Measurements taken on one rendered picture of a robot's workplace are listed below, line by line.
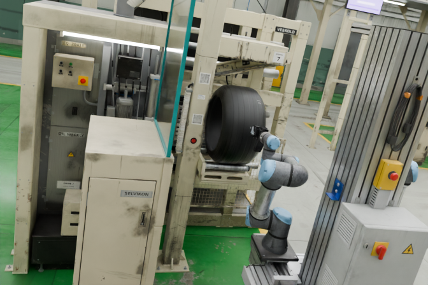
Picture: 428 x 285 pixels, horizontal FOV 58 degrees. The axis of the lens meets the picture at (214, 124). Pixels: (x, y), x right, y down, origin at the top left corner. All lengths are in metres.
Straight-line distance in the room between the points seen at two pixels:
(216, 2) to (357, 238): 1.62
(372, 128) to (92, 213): 1.33
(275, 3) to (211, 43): 10.00
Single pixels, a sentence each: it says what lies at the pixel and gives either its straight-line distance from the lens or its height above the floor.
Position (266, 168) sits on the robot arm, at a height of 1.28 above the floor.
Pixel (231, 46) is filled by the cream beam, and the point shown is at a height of 1.73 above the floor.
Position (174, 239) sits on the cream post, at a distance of 3.11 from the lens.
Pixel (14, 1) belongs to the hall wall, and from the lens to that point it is 12.26.
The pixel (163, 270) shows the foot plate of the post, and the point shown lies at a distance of 3.19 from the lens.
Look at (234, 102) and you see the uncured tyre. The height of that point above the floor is 1.39.
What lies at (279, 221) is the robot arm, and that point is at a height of 0.91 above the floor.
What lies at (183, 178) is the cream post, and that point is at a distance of 2.85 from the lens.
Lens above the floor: 1.97
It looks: 16 degrees down
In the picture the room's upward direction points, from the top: 11 degrees clockwise
